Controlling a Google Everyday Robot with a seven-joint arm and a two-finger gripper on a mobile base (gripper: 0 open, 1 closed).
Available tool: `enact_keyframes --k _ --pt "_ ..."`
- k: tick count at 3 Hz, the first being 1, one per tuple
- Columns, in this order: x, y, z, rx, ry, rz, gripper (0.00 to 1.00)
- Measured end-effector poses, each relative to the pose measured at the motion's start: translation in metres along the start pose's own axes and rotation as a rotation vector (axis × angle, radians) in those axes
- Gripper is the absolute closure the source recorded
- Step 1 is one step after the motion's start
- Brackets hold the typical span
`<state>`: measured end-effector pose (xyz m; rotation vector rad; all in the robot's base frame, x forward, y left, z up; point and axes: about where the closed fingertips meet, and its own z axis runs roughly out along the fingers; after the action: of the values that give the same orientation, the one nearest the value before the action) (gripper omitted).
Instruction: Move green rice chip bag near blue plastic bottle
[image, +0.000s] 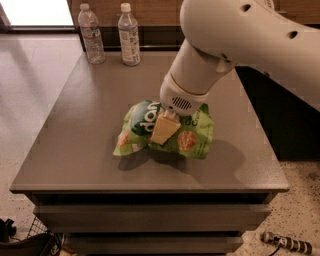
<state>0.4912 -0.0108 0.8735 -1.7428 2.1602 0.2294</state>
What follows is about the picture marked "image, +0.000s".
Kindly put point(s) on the white gripper with vent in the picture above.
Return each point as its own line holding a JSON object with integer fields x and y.
{"x": 176, "y": 97}

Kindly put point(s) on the green rice chip bag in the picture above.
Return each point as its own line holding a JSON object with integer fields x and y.
{"x": 192, "y": 139}

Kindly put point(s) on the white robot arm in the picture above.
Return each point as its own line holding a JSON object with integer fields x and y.
{"x": 220, "y": 34}

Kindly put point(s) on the clear bottle blue label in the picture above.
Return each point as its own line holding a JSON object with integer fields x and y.
{"x": 129, "y": 37}

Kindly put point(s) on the clear water bottle red label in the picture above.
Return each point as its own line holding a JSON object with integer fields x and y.
{"x": 90, "y": 31}

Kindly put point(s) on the black bag on floor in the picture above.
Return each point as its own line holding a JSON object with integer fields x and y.
{"x": 45, "y": 244}

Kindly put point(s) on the grey drawer cabinet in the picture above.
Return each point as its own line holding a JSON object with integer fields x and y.
{"x": 72, "y": 162}

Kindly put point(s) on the upper grey drawer front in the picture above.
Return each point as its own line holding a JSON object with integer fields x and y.
{"x": 151, "y": 218}

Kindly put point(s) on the grey drawer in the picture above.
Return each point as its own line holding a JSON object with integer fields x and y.
{"x": 151, "y": 218}
{"x": 154, "y": 245}

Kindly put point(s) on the lower grey drawer front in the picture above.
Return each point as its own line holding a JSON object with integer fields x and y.
{"x": 154, "y": 245}

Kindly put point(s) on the small black floor object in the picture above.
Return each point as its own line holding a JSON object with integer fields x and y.
{"x": 7, "y": 230}

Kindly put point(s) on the black wire basket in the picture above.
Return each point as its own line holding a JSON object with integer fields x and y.
{"x": 36, "y": 228}

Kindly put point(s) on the black white striped tool handle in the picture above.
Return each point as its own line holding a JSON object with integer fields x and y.
{"x": 290, "y": 244}

